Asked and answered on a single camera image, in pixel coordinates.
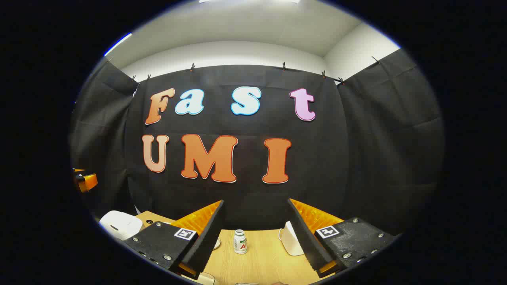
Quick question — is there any black backdrop cloth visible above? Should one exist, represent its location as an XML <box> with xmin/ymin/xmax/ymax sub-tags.
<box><xmin>69</xmin><ymin>49</ymin><xmax>445</xmax><ymax>238</ymax></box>

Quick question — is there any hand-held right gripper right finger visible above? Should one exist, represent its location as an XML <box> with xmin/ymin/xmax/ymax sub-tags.
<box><xmin>287</xmin><ymin>198</ymin><xmax>398</xmax><ymax>277</ymax></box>

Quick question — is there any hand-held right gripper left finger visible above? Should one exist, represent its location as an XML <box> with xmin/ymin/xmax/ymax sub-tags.
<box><xmin>124</xmin><ymin>200</ymin><xmax>226</xmax><ymax>279</ymax></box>

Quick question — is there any white rice cooker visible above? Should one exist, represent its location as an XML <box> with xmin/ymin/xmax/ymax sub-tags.
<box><xmin>99</xmin><ymin>211</ymin><xmax>143</xmax><ymax>241</ymax></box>

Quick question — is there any cream toaster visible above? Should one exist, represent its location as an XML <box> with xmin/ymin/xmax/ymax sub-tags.
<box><xmin>279</xmin><ymin>221</ymin><xmax>305</xmax><ymax>257</ymax></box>

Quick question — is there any white drink bottle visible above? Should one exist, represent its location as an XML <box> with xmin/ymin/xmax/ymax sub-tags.
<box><xmin>233</xmin><ymin>229</ymin><xmax>248</xmax><ymax>255</ymax></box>

